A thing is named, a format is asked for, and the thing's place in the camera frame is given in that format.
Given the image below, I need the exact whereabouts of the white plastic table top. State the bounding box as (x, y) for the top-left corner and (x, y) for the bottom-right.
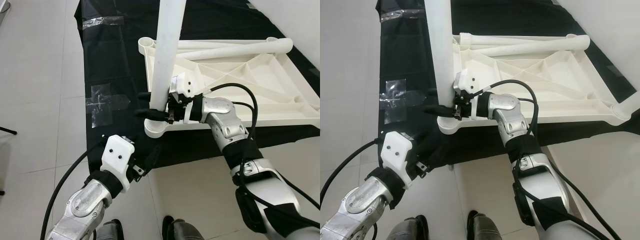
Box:
(137, 36), (321, 138)
(437, 32), (628, 135)

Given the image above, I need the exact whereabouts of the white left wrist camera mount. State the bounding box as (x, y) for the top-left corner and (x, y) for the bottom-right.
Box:
(100, 135), (136, 193)
(380, 131), (416, 190)

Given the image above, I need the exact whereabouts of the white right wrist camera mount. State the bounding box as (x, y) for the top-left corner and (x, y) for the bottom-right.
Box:
(452, 70), (481, 121)
(167, 72), (201, 126)

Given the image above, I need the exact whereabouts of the black tablecloth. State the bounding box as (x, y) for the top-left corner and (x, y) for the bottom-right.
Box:
(376, 0), (640, 171)
(75, 0), (321, 171)

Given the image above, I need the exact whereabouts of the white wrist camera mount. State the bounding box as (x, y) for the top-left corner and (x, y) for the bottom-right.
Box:
(380, 131), (416, 190)
(452, 70), (481, 121)
(167, 72), (201, 126)
(100, 135), (136, 193)

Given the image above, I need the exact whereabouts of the clear tape strip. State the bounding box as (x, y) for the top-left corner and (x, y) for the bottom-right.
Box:
(380, 9), (425, 21)
(82, 16), (125, 28)

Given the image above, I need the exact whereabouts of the black folding chair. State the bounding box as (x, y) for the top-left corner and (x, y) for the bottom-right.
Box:
(0, 126), (17, 196)

